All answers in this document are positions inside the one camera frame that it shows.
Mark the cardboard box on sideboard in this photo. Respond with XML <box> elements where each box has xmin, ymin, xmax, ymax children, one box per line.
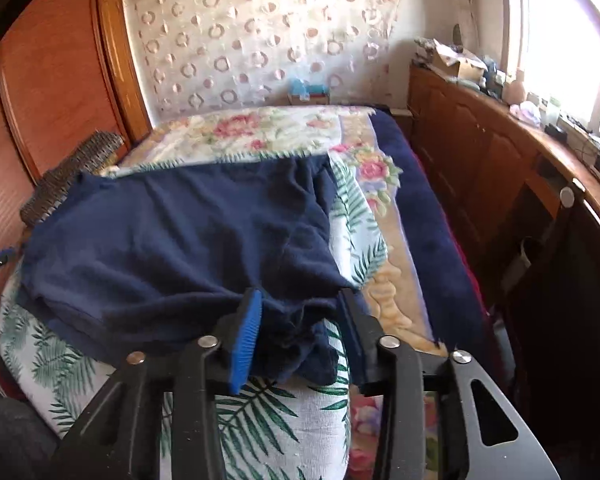
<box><xmin>432</xmin><ymin>40</ymin><xmax>488</xmax><ymax>84</ymax></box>

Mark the white circle-patterned curtain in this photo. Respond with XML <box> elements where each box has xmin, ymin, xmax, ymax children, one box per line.
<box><xmin>124</xmin><ymin>0</ymin><xmax>425</xmax><ymax>122</ymax></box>

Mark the wooden sideboard cabinet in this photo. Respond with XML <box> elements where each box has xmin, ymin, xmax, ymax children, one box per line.
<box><xmin>406</xmin><ymin>62</ymin><xmax>600</xmax><ymax>351</ymax></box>

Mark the navy blue printed t-shirt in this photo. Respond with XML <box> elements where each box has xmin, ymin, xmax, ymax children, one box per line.
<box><xmin>17</xmin><ymin>155</ymin><xmax>349</xmax><ymax>386</ymax></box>

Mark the pink bottle on sideboard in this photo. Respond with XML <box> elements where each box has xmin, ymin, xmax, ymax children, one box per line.
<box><xmin>502</xmin><ymin>68</ymin><xmax>527</xmax><ymax>105</ymax></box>

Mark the navy blue blanket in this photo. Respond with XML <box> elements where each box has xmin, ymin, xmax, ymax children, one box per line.
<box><xmin>370</xmin><ymin>108</ymin><xmax>490</xmax><ymax>363</ymax></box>

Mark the wooden wardrobe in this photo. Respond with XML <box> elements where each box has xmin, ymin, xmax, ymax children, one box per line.
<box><xmin>0</xmin><ymin>0</ymin><xmax>150</xmax><ymax>249</ymax></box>

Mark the floral bedspread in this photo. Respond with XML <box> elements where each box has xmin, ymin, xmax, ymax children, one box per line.
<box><xmin>0</xmin><ymin>106</ymin><xmax>432</xmax><ymax>479</ymax></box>

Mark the window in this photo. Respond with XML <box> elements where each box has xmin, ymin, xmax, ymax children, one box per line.
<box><xmin>507</xmin><ymin>0</ymin><xmax>600</xmax><ymax>136</ymax></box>

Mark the blue tissue box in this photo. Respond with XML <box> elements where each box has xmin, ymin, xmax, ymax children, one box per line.
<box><xmin>287</xmin><ymin>79</ymin><xmax>330</xmax><ymax>105</ymax></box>

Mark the navy patterned fabric storage bag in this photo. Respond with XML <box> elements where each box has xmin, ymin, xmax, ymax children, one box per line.
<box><xmin>19</xmin><ymin>131</ymin><xmax>124</xmax><ymax>228</ymax></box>

